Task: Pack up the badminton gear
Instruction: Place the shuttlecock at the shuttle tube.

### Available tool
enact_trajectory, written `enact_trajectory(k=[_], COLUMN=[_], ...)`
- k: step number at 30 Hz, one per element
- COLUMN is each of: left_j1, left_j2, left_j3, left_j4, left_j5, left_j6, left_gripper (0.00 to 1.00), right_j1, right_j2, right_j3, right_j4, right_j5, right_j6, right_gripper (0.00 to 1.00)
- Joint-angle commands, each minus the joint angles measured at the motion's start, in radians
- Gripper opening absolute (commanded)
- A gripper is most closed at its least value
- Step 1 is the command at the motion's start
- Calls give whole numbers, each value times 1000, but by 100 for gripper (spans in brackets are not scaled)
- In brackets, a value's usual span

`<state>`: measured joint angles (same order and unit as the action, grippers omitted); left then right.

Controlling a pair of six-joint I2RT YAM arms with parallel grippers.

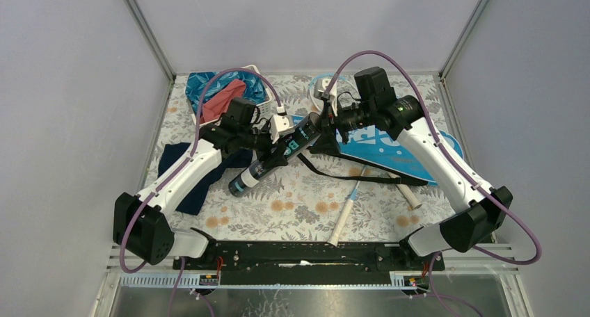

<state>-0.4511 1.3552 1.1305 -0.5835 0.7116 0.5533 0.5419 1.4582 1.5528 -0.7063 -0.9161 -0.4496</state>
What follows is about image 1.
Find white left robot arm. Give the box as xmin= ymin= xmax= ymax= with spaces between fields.
xmin=113 ymin=98 xmax=294 ymax=273

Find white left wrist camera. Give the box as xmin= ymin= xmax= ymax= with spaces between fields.
xmin=270 ymin=114 xmax=294 ymax=144

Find floral patterned table mat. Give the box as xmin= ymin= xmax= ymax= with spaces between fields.
xmin=145 ymin=74 xmax=453 ymax=242

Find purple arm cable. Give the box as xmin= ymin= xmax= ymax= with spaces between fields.
xmin=322 ymin=50 xmax=543 ymax=266
xmin=119 ymin=67 xmax=285 ymax=275

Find salmon pink towel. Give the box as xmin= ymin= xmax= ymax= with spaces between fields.
xmin=199 ymin=79 xmax=246 ymax=123

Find navy blue cloth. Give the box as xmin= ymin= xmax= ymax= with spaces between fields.
xmin=157 ymin=143 xmax=253 ymax=216

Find black shuttlecock tube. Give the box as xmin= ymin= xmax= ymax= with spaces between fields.
xmin=228 ymin=113 xmax=321 ymax=197

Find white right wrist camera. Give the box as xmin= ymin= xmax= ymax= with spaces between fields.
xmin=312 ymin=77 xmax=338 ymax=116

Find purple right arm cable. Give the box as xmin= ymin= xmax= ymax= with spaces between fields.
xmin=322 ymin=50 xmax=543 ymax=266

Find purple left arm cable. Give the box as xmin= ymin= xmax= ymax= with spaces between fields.
xmin=119 ymin=67 xmax=285 ymax=275

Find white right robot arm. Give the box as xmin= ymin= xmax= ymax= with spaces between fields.
xmin=313 ymin=67 xmax=513 ymax=270

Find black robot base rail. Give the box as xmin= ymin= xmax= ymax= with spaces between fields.
xmin=173 ymin=238 xmax=445 ymax=286

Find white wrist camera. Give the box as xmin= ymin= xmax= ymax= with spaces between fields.
xmin=312 ymin=77 xmax=338 ymax=116
xmin=270 ymin=114 xmax=294 ymax=144

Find white perforated plastic basket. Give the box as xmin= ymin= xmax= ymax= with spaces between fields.
xmin=185 ymin=71 xmax=275 ymax=123

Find teal leaf-patterned cloth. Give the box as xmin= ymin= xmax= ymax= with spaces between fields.
xmin=185 ymin=70 xmax=269 ymax=115

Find blue racket cover bag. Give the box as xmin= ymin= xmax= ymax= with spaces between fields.
xmin=287 ymin=114 xmax=465 ymax=187

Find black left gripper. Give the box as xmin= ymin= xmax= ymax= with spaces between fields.
xmin=238 ymin=122 xmax=289 ymax=170

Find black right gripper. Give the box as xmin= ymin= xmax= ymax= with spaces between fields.
xmin=309 ymin=98 xmax=375 ymax=156

